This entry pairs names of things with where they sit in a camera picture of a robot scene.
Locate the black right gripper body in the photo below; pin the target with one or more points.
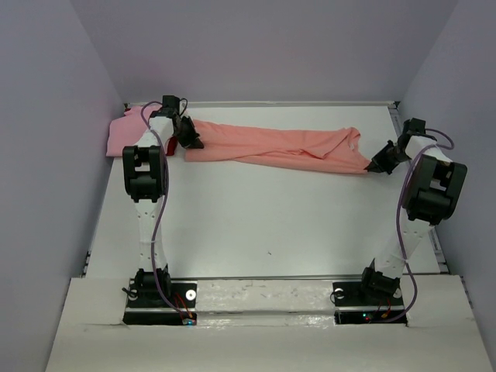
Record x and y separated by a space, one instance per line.
394 156

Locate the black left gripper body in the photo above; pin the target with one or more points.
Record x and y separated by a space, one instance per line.
185 129

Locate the salmon orange t-shirt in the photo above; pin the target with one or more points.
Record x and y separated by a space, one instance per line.
334 152

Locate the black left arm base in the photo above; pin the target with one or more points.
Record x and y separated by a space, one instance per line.
148 307

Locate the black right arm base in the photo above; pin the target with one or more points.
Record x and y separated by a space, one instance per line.
354 307

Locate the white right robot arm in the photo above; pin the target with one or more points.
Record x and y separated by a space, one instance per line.
428 196

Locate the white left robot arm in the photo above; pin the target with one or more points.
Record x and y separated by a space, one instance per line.
147 182

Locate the folded dark red t-shirt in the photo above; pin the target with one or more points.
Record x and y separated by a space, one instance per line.
170 147

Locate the folded pink t-shirt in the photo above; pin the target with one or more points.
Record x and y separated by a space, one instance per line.
123 129

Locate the white foam front panel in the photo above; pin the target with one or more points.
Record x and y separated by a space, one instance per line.
267 326

